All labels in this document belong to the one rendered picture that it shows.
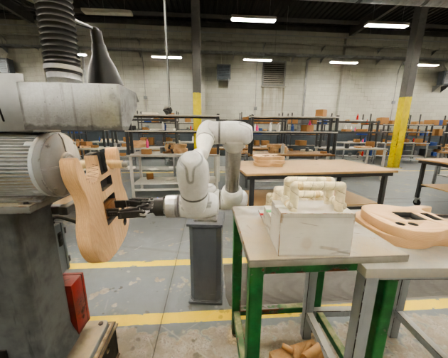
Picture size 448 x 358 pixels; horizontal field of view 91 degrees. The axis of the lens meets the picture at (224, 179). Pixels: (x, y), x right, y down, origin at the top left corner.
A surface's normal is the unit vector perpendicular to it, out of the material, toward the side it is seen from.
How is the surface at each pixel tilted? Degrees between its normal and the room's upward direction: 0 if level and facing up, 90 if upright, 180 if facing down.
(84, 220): 66
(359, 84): 90
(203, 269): 90
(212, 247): 90
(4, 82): 90
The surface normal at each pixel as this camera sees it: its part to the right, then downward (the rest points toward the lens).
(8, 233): 0.07, 0.22
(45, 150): 0.91, -0.20
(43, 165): 0.91, 0.03
